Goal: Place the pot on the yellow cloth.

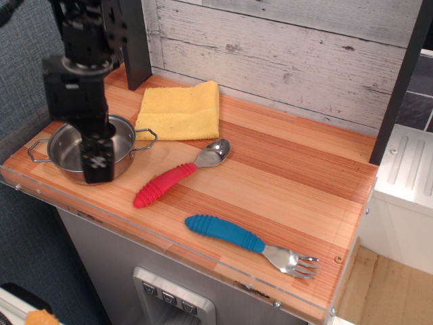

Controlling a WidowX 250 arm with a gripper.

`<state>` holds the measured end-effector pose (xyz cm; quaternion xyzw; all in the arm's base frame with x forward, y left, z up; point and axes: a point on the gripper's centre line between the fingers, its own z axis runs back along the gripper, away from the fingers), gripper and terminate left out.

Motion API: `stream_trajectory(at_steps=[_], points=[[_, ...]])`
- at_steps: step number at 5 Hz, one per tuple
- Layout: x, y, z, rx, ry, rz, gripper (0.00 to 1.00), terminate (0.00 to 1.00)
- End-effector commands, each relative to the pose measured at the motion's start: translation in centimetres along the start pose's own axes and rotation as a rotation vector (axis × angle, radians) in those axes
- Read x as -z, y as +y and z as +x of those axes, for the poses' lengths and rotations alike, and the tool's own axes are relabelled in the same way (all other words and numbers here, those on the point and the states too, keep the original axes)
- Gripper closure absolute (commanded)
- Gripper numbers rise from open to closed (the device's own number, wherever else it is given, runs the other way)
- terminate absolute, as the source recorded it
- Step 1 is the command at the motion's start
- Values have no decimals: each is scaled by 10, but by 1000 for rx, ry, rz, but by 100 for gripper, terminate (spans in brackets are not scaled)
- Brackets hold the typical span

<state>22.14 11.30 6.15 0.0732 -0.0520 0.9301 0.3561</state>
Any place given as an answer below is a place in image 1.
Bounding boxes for yellow folded rag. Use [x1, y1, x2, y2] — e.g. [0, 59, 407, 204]
[135, 81, 220, 141]

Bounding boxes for white toy sink unit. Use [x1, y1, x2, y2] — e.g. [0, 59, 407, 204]
[358, 125, 432, 274]

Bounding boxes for grey ice dispenser panel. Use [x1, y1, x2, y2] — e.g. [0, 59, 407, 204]
[133, 267, 217, 324]

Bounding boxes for dark right shelf post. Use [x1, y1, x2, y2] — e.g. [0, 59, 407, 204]
[369, 0, 432, 166]

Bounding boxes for dark shelf post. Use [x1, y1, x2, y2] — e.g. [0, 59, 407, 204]
[369, 0, 432, 166]
[114, 0, 152, 90]

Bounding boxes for red handled spoon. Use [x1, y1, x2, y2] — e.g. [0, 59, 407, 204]
[133, 139, 231, 209]

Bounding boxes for orange object bottom left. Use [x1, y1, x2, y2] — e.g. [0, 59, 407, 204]
[24, 309, 60, 325]

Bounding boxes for silver steel pan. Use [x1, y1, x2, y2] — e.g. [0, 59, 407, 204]
[28, 113, 158, 185]

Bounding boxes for blue handled fork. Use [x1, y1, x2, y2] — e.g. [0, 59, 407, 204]
[185, 215, 319, 279]

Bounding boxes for silver toy fridge cabinet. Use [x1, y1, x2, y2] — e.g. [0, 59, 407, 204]
[59, 210, 305, 324]

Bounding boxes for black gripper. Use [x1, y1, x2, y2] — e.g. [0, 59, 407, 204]
[42, 55, 116, 184]

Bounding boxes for dark left shelf post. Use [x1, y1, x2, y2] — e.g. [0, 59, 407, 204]
[114, 0, 152, 90]

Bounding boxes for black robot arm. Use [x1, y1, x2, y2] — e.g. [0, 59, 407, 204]
[1, 1, 128, 184]

